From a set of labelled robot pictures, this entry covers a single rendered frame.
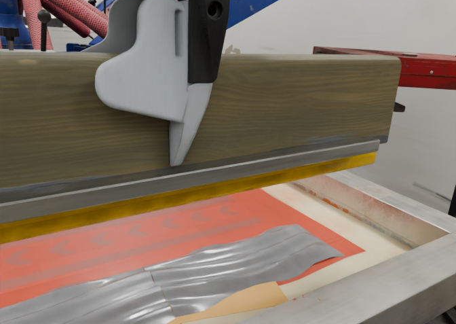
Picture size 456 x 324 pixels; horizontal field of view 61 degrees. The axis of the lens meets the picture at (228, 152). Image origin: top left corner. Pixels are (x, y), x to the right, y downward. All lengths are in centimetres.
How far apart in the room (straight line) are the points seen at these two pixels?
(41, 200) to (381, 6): 254
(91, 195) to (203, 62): 9
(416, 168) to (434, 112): 34
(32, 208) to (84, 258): 18
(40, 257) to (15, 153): 19
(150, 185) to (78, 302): 13
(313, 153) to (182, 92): 12
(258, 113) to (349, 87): 9
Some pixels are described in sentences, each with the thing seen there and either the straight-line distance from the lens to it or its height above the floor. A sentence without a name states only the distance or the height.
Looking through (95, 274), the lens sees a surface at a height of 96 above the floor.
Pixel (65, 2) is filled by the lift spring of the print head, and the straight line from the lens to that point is 140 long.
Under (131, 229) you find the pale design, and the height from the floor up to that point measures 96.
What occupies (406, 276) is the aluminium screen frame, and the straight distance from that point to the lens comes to 33.
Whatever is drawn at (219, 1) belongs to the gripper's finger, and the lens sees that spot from 20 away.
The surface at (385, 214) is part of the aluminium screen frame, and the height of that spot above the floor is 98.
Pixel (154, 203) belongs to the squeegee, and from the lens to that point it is 25.
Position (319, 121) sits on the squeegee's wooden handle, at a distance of 30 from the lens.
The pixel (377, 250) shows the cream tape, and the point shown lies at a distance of 43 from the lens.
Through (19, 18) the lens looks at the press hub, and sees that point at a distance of 153.
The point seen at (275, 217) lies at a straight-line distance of 45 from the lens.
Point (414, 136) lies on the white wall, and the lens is 249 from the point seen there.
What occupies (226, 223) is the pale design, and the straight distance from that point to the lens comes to 43.
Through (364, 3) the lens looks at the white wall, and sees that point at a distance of 273.
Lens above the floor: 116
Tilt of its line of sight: 18 degrees down
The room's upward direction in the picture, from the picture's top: 4 degrees clockwise
